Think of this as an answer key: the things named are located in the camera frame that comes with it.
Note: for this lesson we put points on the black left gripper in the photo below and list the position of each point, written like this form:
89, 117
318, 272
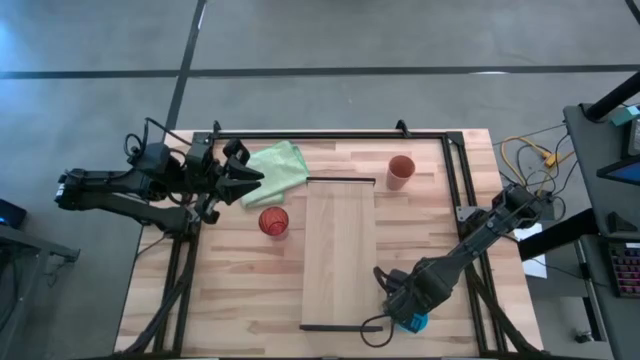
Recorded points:
202, 159

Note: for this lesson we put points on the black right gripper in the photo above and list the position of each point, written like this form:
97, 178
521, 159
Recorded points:
405, 302

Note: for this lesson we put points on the blue plastic cup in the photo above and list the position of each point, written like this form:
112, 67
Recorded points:
419, 324

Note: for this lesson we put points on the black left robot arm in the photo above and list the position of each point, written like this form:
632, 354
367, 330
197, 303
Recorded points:
115, 207

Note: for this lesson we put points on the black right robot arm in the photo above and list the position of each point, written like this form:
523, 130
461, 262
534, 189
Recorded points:
480, 235

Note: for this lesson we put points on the wooden shelf board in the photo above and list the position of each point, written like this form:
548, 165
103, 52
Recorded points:
340, 250

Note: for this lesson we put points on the light green cloth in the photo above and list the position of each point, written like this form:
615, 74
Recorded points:
275, 172

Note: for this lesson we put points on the red translucent cup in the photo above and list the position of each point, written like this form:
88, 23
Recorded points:
273, 221

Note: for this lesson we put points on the terracotta plastic cup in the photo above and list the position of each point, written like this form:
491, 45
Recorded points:
400, 172

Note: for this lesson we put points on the white paper sheet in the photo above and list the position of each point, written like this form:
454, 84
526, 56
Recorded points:
532, 262

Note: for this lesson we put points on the black desk crossbar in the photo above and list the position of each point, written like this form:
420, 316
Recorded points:
555, 235

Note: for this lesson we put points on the keyboard with coloured keys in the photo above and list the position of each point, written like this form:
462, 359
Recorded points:
627, 270

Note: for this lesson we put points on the black device with blue light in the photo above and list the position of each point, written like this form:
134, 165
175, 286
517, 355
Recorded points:
10, 214

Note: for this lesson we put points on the grey desk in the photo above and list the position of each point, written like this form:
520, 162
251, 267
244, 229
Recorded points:
590, 165

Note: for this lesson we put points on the dark screen with blue glow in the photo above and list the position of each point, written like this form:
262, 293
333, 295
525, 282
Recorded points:
625, 172

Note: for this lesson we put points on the teal box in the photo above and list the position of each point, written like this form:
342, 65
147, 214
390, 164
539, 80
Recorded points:
625, 116

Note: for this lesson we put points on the black pole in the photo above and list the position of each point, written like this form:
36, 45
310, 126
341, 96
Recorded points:
615, 97

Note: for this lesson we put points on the black aluminium rig frame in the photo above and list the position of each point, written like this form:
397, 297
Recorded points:
325, 135

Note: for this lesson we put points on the black triangular bracket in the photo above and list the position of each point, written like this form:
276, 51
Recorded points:
619, 224

